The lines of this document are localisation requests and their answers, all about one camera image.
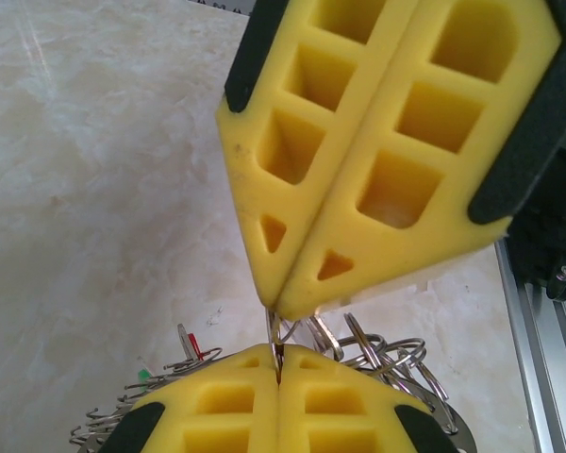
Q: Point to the long aluminium base rail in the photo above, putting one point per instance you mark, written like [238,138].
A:
[547,377]

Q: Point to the red plastic key tag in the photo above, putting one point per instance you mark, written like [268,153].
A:
[195,347]

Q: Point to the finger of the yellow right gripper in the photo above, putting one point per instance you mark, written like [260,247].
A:
[245,156]
[453,141]

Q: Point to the green plastic key tag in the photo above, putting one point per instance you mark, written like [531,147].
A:
[144,374]

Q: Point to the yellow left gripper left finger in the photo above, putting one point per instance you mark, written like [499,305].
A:
[170,424]

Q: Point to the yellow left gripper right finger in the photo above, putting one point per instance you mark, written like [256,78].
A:
[382,415]

